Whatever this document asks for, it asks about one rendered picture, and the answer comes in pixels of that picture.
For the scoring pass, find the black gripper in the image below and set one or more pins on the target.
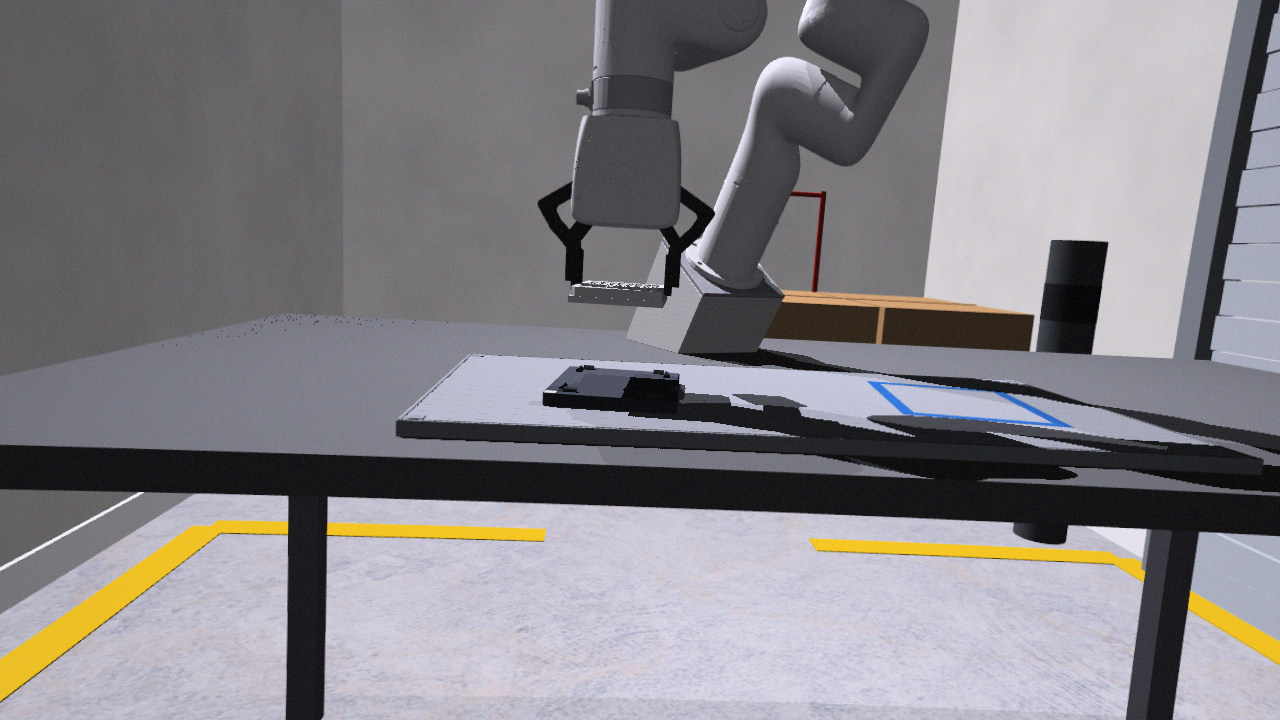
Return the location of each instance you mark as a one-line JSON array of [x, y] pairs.
[[626, 180]]

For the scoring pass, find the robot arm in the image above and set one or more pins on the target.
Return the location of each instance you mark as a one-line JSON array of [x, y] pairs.
[[794, 101]]

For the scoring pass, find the blue tape outline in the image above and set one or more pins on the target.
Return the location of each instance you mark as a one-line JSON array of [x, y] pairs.
[[905, 410]]

